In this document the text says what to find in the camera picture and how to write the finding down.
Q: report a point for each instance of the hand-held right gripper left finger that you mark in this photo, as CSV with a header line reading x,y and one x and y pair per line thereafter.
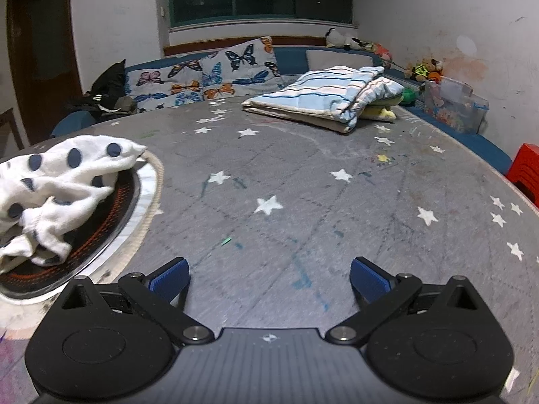
x,y
170,280

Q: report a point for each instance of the pink plush toy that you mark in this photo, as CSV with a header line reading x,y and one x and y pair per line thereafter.
x,y
381,51

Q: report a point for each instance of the black white plush toy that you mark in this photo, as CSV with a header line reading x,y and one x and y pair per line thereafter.
x,y
341,40

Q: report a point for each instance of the yellow orange plush toy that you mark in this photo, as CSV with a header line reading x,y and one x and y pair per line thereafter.
x,y
421,71

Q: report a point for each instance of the clear plastic storage box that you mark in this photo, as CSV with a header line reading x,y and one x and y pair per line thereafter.
x,y
454,109

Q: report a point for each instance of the round black induction cooktop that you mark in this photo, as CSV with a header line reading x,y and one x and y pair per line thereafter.
x,y
109,219

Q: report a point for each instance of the white navy-dotted garment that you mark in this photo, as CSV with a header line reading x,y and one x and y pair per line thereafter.
x,y
63,176

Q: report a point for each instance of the black jacket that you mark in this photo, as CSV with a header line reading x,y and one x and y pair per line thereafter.
x,y
109,84

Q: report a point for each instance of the blue sofa bench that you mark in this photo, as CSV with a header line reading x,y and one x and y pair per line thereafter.
x,y
290,61

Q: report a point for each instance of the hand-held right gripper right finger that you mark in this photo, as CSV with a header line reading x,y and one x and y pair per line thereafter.
x,y
370,280

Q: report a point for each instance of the brown wooden door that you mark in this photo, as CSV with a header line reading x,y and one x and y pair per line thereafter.
x,y
42,50

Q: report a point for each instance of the green ball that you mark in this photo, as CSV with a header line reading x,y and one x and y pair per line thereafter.
x,y
407,97

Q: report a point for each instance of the folded striped blue blanket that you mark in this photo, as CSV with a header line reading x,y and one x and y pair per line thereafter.
x,y
311,92

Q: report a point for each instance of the grey cushion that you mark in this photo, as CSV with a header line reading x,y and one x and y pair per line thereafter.
x,y
332,59

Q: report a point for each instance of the red plastic stool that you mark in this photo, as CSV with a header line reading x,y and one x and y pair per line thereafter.
x,y
526,168

